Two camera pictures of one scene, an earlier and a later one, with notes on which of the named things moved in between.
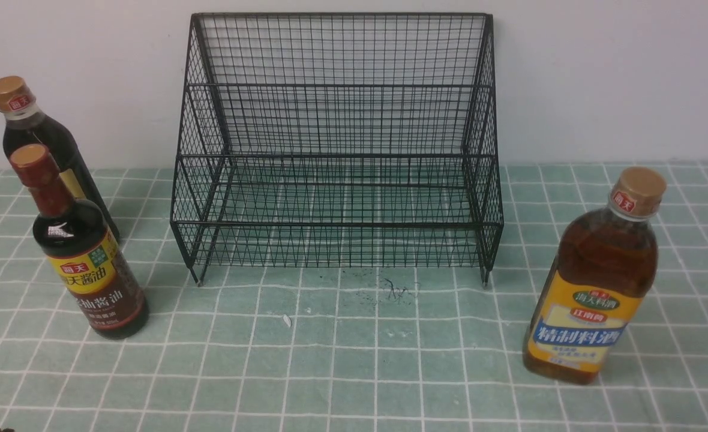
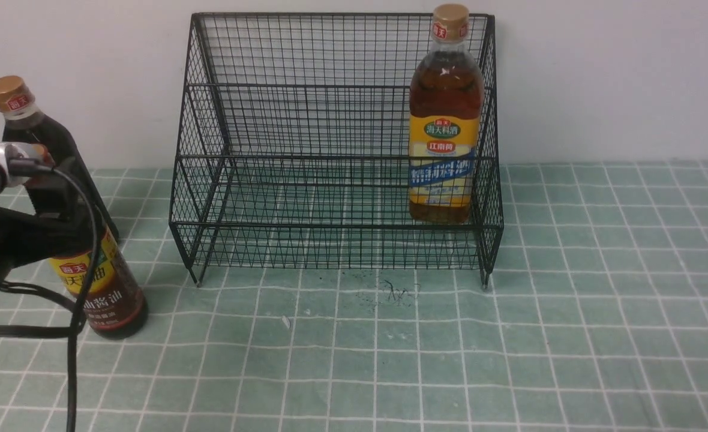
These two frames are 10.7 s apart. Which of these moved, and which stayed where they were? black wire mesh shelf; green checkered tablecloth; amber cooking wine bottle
Moved: amber cooking wine bottle
Stayed: green checkered tablecloth; black wire mesh shelf
